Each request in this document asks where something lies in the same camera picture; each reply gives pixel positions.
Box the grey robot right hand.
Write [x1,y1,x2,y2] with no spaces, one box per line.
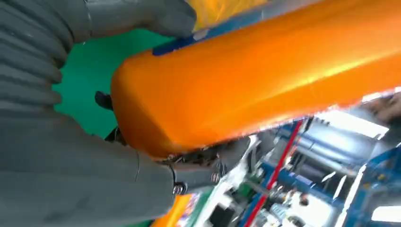
[0,0,252,227]

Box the green table mat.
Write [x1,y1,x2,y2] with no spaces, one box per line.
[52,28,176,140]

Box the yellow plastic sheet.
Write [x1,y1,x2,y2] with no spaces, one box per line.
[187,0,269,31]

